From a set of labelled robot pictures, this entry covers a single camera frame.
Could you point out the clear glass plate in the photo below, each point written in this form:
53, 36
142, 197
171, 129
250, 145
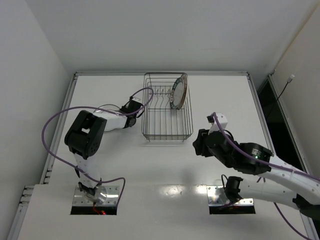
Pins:
108, 107

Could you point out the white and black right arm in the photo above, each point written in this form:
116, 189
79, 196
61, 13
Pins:
285, 184

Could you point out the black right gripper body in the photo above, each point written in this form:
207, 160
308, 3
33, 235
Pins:
199, 144

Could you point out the green rimmed white plate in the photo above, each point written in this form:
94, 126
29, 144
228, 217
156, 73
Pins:
176, 93

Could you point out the grey wire dish rack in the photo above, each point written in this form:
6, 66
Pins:
160, 123

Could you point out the metal base plate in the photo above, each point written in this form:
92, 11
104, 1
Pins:
217, 198
110, 195

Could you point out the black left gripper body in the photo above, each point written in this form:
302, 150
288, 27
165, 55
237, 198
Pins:
135, 105

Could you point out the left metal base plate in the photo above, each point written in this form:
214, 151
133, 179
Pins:
110, 195

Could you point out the orange sunburst white plate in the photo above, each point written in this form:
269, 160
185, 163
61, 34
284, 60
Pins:
184, 78

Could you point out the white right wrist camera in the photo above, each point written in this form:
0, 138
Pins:
218, 121

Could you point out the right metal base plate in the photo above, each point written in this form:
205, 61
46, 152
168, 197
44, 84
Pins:
217, 198

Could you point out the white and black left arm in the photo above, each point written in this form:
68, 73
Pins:
84, 138

